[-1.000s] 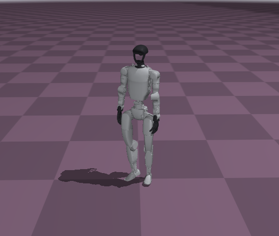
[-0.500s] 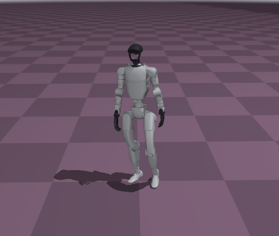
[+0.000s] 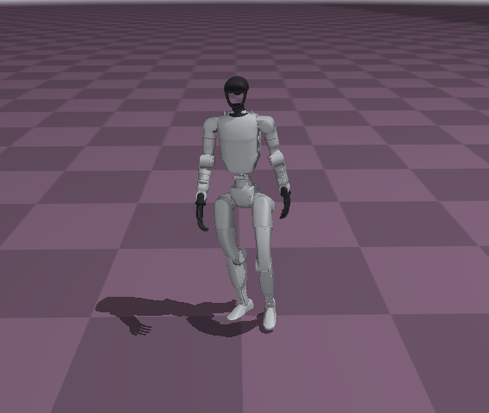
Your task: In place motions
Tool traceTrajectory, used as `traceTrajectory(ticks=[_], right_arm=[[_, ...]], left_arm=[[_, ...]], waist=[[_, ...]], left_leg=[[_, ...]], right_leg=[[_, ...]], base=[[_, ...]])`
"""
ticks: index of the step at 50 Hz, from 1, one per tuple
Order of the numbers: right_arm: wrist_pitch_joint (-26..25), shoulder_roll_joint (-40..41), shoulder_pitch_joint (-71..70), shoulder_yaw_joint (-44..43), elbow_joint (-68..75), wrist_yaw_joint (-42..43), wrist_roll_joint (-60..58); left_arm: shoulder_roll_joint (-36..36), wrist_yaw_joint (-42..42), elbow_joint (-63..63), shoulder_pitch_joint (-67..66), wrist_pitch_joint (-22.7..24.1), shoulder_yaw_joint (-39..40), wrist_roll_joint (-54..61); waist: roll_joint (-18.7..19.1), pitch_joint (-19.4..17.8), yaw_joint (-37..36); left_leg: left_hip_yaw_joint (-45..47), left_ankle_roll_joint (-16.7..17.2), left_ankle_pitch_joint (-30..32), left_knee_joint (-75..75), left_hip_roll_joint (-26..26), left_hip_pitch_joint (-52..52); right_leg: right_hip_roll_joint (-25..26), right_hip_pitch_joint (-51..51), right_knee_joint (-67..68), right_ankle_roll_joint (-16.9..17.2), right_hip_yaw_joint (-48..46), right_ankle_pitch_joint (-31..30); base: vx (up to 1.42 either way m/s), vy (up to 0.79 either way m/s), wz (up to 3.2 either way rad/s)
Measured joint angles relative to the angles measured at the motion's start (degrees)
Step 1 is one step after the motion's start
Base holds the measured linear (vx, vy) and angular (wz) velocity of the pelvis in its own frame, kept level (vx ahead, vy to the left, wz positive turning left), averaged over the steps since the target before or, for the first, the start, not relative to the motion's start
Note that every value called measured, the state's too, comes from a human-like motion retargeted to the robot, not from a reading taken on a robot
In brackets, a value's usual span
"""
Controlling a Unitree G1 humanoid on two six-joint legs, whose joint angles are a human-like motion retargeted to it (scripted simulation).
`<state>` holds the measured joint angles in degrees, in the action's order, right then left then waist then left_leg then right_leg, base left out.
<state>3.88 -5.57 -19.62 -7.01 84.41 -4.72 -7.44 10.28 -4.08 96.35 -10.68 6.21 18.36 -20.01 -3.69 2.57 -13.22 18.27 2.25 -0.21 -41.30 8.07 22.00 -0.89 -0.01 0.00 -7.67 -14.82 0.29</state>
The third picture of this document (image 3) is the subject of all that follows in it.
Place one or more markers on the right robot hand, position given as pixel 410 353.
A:
pixel 199 210

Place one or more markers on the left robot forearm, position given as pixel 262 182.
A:
pixel 281 175

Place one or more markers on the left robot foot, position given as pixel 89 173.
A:
pixel 269 316

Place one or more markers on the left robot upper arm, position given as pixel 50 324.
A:
pixel 266 124

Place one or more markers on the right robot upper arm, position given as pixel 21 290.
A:
pixel 207 159

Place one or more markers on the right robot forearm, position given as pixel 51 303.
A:
pixel 203 181

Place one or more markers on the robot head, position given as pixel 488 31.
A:
pixel 236 85

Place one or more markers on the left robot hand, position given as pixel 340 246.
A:
pixel 286 199

